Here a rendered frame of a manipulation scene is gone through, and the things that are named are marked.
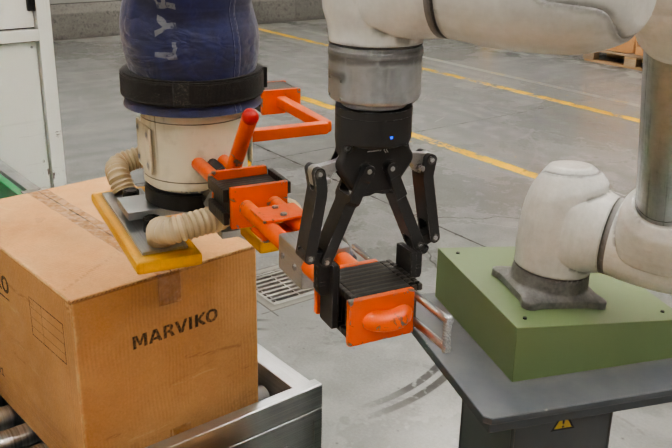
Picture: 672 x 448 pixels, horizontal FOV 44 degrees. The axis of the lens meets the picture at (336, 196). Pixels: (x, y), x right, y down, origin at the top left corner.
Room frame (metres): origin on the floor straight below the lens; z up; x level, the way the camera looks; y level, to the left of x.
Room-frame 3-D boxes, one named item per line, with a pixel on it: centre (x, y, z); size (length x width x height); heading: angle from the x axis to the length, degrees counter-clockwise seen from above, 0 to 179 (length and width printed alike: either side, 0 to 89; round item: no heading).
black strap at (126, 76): (1.33, 0.23, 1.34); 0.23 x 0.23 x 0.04
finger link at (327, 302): (0.78, 0.00, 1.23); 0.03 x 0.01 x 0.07; 25
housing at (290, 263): (0.91, 0.03, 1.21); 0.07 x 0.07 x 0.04; 26
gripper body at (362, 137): (0.80, -0.04, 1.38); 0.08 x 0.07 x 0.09; 115
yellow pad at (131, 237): (1.28, 0.32, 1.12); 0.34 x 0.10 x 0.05; 26
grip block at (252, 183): (1.10, 0.12, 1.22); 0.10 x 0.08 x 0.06; 116
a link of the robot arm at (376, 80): (0.80, -0.04, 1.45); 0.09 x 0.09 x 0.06
